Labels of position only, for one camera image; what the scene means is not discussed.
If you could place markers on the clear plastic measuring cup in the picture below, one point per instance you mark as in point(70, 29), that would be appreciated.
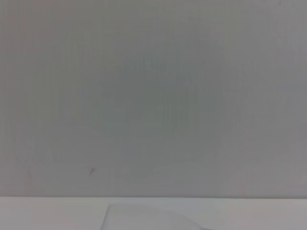
point(144, 218)

